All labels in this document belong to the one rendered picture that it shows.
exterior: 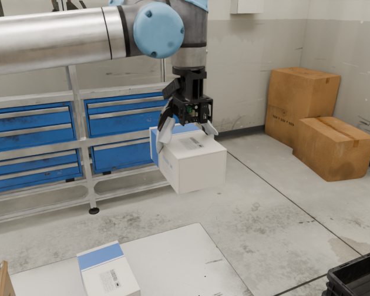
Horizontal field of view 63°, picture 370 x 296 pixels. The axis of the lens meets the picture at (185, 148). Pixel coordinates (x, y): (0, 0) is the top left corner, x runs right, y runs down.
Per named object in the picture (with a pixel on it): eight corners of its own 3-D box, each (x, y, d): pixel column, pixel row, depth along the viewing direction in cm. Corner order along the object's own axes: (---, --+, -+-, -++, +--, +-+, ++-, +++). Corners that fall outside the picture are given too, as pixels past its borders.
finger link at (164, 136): (154, 157, 66) (175, 121, 65) (146, 146, 71) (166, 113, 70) (165, 161, 68) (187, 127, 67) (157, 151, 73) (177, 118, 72)
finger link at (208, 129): (220, 151, 73) (201, 124, 68) (209, 141, 78) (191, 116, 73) (230, 143, 73) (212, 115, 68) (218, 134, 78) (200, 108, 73)
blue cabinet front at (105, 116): (94, 173, 223) (83, 99, 200) (183, 156, 249) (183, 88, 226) (94, 175, 221) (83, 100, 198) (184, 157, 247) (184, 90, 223)
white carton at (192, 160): (150, 157, 84) (149, 127, 80) (189, 150, 88) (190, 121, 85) (177, 194, 67) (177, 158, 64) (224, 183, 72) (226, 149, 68)
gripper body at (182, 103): (181, 129, 64) (181, 72, 59) (167, 117, 72) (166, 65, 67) (213, 124, 67) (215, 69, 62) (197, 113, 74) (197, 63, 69)
